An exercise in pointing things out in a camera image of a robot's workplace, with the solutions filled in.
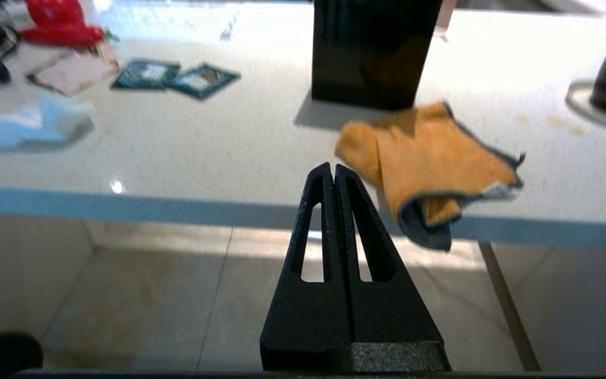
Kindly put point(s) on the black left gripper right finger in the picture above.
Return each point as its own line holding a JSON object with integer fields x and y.
{"x": 392, "y": 316}

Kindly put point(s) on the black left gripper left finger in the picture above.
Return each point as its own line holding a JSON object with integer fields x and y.
{"x": 303, "y": 326}

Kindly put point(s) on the green tea sachet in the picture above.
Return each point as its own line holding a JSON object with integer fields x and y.
{"x": 203, "y": 81}
{"x": 145, "y": 75}

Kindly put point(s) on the dark metal table leg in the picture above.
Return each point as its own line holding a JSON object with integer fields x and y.
{"x": 511, "y": 310}

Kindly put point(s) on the orange microfiber cloth grey trim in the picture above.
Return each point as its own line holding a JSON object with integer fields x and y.
{"x": 424, "y": 158}

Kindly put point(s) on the black glossy tissue box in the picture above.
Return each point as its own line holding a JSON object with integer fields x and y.
{"x": 371, "y": 52}

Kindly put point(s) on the white round coaster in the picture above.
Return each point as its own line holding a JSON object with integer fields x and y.
{"x": 576, "y": 100}

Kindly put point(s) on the acrylic table sign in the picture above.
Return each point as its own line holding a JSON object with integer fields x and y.
{"x": 444, "y": 18}

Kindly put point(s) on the printed white paper sheet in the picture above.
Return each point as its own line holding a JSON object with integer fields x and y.
{"x": 177, "y": 23}

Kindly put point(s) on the crumpled white tissue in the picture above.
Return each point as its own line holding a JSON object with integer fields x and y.
{"x": 37, "y": 126}

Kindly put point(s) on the beige torn sachet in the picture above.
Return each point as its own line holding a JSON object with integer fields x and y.
{"x": 74, "y": 73}

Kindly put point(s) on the red toy chili pepper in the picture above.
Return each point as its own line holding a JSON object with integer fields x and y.
{"x": 63, "y": 36}

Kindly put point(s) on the red toy bell pepper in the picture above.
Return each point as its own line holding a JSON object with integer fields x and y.
{"x": 56, "y": 13}

